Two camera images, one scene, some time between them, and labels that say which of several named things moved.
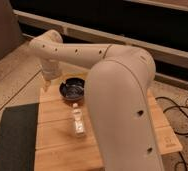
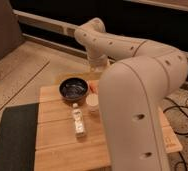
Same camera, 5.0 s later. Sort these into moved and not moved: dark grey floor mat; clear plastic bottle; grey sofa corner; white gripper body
Moved: white gripper body
Not moved: clear plastic bottle; dark grey floor mat; grey sofa corner
